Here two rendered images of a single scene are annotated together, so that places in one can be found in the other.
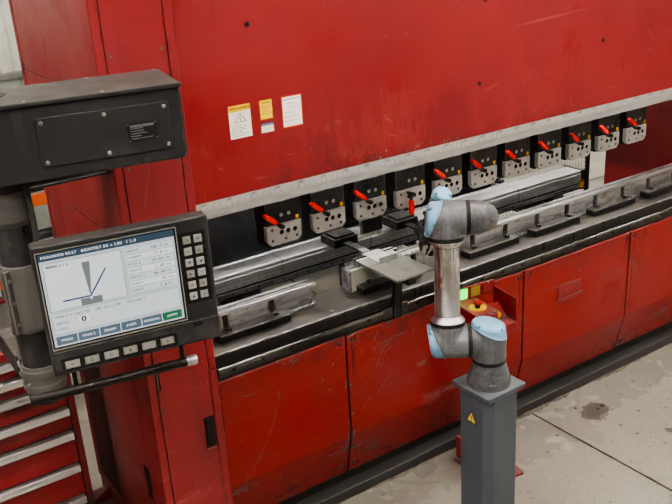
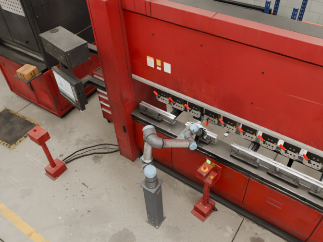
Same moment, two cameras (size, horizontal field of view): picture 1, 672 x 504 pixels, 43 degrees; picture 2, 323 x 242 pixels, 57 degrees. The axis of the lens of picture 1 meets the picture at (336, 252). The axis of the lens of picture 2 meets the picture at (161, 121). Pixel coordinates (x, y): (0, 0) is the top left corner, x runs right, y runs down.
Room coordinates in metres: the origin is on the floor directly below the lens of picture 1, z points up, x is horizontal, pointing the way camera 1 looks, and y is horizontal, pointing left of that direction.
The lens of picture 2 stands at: (2.15, -2.19, 3.35)
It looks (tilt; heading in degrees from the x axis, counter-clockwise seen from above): 44 degrees down; 71
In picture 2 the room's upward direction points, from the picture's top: 3 degrees counter-clockwise
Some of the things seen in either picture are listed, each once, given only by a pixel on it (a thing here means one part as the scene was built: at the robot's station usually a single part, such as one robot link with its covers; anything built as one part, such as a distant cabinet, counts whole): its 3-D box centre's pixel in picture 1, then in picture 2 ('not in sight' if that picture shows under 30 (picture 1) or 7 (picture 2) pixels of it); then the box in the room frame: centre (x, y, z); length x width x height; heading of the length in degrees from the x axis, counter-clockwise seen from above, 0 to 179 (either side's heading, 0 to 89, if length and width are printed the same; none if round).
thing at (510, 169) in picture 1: (511, 156); (269, 139); (3.69, -0.80, 1.26); 0.15 x 0.09 x 0.17; 123
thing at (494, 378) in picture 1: (488, 368); (151, 179); (2.60, -0.50, 0.82); 0.15 x 0.15 x 0.10
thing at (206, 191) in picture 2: not in sight; (206, 191); (3.20, -0.60, 0.39); 0.05 x 0.05 x 0.54; 26
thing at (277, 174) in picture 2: (553, 225); (282, 177); (3.77, -1.02, 0.89); 0.30 x 0.05 x 0.03; 123
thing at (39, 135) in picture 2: not in sight; (47, 152); (1.57, 0.71, 0.41); 0.25 x 0.20 x 0.83; 33
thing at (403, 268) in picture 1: (394, 265); (190, 134); (3.15, -0.23, 1.00); 0.26 x 0.18 x 0.01; 33
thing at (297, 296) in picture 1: (256, 309); (157, 112); (2.98, 0.31, 0.92); 0.50 x 0.06 x 0.10; 123
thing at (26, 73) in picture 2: not in sight; (26, 71); (1.58, 1.72, 1.04); 0.30 x 0.26 x 0.12; 124
